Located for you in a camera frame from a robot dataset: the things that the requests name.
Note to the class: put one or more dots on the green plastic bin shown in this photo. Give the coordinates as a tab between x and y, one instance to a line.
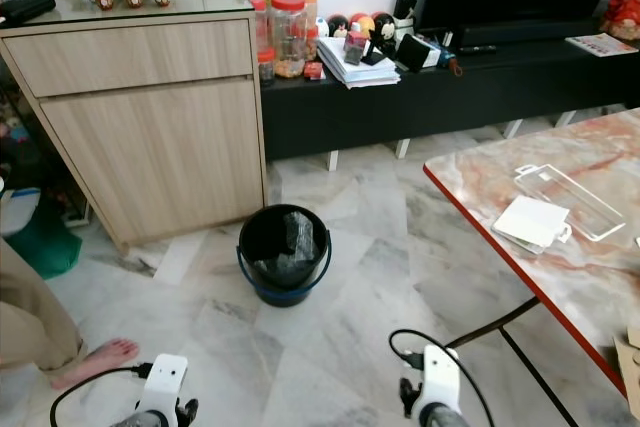
65	247

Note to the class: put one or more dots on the black bucket blue rim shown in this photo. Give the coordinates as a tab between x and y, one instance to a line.
282	289

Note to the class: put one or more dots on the person legs khaki trousers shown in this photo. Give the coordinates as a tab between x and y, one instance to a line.
30	327

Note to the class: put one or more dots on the marble pattern folding table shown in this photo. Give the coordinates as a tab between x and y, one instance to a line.
560	277

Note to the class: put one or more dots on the white card with loop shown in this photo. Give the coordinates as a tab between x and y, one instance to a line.
530	222

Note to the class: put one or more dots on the brown cardboard piece with label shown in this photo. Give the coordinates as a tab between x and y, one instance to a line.
630	372

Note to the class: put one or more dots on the white blue container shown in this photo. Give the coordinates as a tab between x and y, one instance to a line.
18	212

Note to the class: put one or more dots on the light wood sideboard cabinet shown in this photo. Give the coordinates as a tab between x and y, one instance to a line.
150	137

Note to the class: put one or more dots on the black tv console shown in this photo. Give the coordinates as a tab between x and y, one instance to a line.
480	92

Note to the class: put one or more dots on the stack of white papers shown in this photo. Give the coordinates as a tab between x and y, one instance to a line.
360	69

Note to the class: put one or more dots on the small red box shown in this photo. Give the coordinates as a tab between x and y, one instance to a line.
313	69

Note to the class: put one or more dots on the black box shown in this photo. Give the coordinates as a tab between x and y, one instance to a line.
418	52

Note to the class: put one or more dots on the small black stand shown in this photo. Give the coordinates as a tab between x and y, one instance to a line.
380	51

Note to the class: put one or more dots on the black remote control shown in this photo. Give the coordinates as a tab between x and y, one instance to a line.
477	49

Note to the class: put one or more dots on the small red lid jar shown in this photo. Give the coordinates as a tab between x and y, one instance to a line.
266	65

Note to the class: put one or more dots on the black red round ornament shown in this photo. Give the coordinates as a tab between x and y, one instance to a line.
380	24

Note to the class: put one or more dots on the orange round ornament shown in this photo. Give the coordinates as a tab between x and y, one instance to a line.
358	24

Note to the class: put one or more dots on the dark round ornament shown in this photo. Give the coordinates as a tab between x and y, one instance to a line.
335	25

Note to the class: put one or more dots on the large red lid jar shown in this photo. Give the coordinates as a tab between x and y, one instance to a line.
288	37

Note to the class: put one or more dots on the pink white magazine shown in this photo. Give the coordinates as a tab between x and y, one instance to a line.
600	44

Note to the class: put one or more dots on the orange lid plastic jar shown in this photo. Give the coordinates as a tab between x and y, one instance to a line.
309	9

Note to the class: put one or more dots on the black pouch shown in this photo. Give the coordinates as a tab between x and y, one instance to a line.
25	9

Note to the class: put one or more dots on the red gold figurine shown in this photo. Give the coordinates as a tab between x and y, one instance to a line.
622	2

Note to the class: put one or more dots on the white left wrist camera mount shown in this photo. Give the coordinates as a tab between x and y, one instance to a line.
173	379

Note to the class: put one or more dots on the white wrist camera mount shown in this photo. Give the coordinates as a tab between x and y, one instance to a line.
173	379
442	375

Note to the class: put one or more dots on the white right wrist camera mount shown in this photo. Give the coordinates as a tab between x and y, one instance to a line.
442	375

